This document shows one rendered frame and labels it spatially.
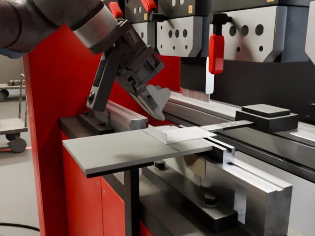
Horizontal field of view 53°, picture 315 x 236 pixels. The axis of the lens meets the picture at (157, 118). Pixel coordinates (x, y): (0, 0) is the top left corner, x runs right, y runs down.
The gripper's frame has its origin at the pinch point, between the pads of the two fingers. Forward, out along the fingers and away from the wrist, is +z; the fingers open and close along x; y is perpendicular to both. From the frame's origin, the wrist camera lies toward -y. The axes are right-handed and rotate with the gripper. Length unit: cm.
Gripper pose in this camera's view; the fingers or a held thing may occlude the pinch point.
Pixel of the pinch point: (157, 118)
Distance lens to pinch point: 66.8
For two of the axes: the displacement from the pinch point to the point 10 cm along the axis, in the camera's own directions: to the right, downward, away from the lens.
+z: 5.7, 6.8, 4.7
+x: -4.7, -2.1, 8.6
